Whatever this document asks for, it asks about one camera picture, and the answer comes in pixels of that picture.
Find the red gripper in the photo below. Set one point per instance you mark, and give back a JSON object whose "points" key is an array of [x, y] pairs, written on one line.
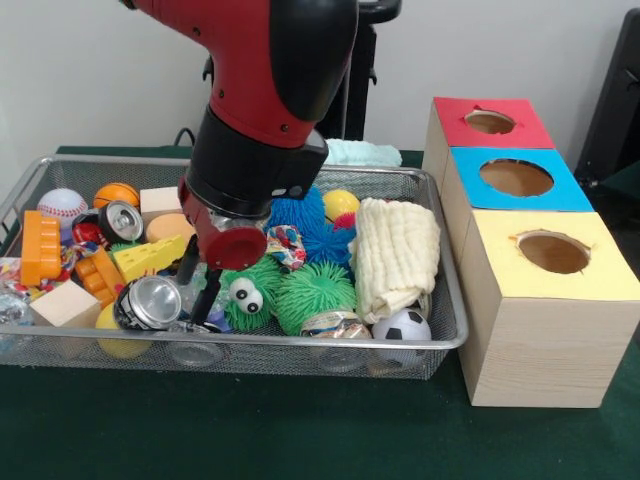
{"points": [[228, 245]]}

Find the yellow toy cheese wedge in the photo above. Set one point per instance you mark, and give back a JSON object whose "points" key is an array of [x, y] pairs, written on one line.
{"points": [[150, 257]]}

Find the multicoloured patterned cloth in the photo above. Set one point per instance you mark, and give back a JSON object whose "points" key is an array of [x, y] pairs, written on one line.
{"points": [[287, 245]]}

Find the cream waffle cloth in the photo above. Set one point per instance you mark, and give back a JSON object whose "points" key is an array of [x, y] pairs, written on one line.
{"points": [[397, 258]]}

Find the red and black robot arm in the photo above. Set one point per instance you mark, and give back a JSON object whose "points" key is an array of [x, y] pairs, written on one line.
{"points": [[270, 90]]}

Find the clear mesh bin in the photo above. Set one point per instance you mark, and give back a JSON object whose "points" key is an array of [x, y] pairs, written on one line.
{"points": [[250, 356]]}

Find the wooden box with three holes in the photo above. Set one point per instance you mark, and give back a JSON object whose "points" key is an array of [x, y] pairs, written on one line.
{"points": [[545, 330]]}

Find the silver drink can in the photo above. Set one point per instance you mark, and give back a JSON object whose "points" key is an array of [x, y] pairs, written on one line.
{"points": [[148, 303]]}

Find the green spiky ball with face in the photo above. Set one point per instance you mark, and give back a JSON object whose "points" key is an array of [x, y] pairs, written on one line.
{"points": [[252, 295]]}

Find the plain wooden cube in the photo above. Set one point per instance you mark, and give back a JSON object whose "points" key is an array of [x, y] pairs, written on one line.
{"points": [[65, 305]]}

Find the white baseball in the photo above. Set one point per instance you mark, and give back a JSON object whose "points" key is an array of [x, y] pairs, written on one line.
{"points": [[62, 205]]}

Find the orange toy building block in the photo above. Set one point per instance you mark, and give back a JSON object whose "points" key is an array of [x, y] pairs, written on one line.
{"points": [[40, 248]]}

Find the dark green tablecloth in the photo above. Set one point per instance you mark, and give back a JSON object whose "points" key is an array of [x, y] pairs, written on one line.
{"points": [[300, 430]]}

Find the small soccer ball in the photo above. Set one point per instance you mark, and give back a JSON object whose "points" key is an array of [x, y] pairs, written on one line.
{"points": [[402, 325]]}

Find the mint green cloth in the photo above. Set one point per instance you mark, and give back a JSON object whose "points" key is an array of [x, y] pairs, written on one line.
{"points": [[365, 152]]}

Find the black chair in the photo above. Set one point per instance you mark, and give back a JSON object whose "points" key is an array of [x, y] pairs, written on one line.
{"points": [[618, 110]]}

